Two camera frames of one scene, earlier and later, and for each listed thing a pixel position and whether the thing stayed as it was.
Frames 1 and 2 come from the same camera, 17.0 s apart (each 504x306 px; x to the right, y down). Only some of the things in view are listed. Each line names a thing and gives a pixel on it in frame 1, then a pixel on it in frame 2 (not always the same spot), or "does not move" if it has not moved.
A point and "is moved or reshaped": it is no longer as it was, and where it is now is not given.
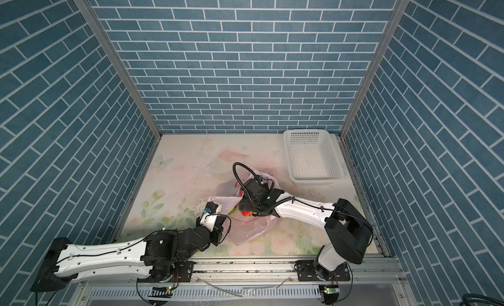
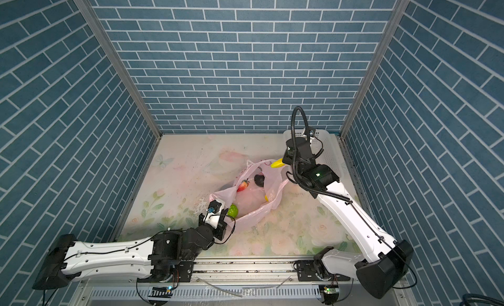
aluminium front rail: (262, 271) does not move
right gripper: (244, 203) → (285, 159)
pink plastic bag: (241, 228) is moved or reshaped
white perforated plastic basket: (313, 156) does not move
